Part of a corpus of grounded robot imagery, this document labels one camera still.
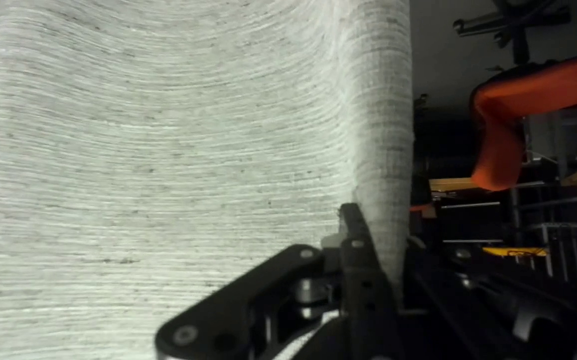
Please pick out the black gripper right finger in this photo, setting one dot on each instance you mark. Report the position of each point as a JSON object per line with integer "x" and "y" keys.
{"x": 474, "y": 313}

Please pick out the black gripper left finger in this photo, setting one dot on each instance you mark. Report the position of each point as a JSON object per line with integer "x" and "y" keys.
{"x": 361, "y": 301}

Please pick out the grey woven curtain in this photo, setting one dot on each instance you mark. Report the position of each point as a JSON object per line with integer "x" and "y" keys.
{"x": 169, "y": 167}

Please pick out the metal storage rack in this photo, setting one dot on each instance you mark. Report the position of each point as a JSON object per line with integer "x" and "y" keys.
{"x": 554, "y": 226}

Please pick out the black office chair base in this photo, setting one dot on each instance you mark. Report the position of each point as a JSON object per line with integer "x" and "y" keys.
{"x": 534, "y": 92}

